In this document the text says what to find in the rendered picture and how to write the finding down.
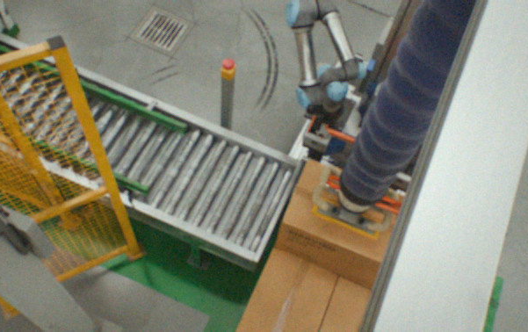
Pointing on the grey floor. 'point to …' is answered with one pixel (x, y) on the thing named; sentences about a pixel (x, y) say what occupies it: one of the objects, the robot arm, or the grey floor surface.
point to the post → (227, 97)
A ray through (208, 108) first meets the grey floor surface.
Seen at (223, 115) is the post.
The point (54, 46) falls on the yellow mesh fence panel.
